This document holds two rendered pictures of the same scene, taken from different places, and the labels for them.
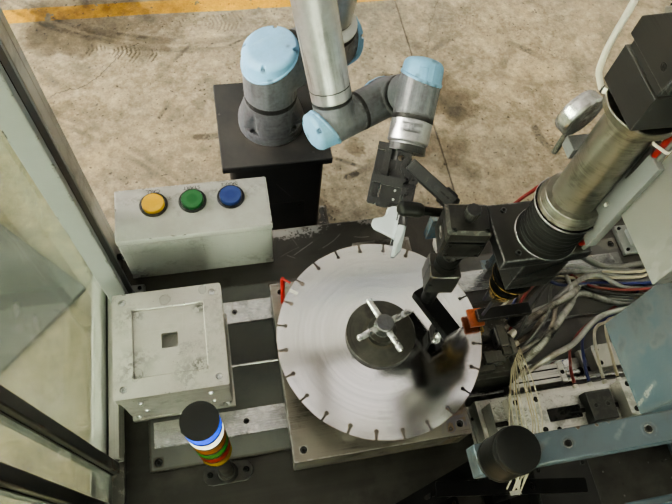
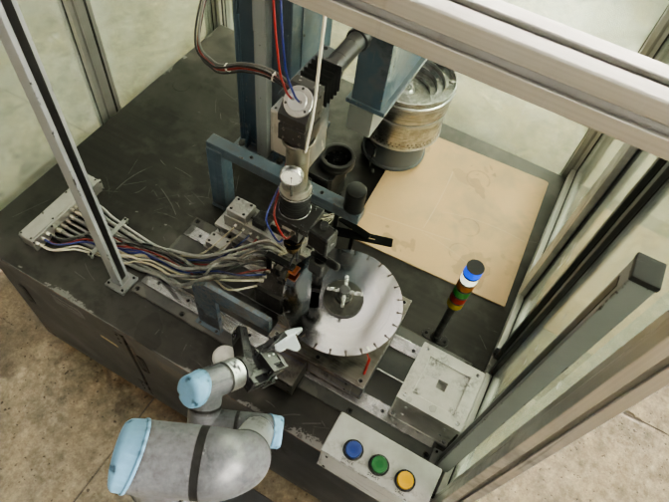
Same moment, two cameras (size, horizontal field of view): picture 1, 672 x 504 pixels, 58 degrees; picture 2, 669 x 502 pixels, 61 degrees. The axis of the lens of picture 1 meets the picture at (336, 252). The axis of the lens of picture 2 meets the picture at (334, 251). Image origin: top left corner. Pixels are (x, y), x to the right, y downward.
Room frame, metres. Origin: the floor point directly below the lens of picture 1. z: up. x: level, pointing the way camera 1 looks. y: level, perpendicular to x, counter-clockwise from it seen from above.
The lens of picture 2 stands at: (0.96, 0.35, 2.30)
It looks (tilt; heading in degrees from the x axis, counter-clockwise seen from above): 56 degrees down; 219
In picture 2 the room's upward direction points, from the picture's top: 10 degrees clockwise
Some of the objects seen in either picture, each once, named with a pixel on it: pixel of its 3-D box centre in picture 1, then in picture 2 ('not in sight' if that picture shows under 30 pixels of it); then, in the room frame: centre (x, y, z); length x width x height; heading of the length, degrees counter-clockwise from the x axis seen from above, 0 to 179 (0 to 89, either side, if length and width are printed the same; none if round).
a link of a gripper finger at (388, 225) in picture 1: (388, 228); (292, 341); (0.54, -0.08, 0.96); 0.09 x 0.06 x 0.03; 176
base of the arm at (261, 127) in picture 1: (270, 105); not in sight; (0.91, 0.20, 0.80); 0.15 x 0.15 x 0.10
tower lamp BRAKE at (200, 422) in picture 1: (201, 423); (473, 270); (0.13, 0.12, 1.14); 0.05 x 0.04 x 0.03; 18
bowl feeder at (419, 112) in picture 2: not in sight; (401, 115); (-0.32, -0.50, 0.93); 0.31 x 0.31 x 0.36
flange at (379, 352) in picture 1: (381, 331); (343, 297); (0.35, -0.09, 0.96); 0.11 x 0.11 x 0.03
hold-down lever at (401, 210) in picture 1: (429, 221); (329, 255); (0.42, -0.11, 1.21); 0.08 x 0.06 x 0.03; 108
